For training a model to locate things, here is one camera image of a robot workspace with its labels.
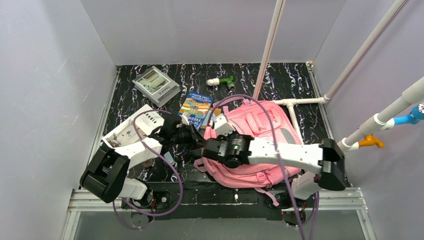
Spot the pink student backpack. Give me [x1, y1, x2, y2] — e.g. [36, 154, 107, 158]
[194, 99, 301, 207]

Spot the blue treehouse story book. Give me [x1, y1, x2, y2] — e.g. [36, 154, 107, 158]
[178, 91, 215, 130]

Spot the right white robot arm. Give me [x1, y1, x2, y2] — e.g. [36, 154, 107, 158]
[201, 133, 346, 200]

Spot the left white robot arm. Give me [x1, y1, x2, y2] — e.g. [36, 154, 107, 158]
[79, 112, 205, 205]

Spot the light blue small card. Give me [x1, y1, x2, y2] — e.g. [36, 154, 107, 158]
[163, 152, 175, 165]

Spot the pink small bottle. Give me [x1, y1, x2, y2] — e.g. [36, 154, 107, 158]
[142, 159, 155, 168]

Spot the orange thin book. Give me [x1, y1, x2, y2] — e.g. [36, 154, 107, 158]
[203, 107, 222, 126]

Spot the white furniture catalogue book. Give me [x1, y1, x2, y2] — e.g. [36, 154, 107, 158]
[101, 104, 164, 148]

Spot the grey furniture catalogue book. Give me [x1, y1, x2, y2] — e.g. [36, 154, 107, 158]
[132, 66, 181, 108]

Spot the green and white faucet toy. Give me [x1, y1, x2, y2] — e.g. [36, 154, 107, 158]
[206, 75, 235, 90]

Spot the orange tap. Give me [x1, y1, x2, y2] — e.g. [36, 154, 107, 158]
[357, 134, 385, 148]

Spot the blue tap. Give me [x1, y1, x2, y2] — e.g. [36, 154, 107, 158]
[393, 102, 424, 126]

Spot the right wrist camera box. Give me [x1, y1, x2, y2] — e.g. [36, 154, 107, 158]
[211, 113, 237, 137]

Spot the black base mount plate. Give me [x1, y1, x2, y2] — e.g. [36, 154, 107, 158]
[122, 181, 295, 220]

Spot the aluminium rail frame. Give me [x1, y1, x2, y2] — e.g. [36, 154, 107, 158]
[61, 182, 376, 240]

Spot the white PVC pipe frame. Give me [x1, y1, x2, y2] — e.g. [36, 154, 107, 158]
[262, 0, 424, 152]

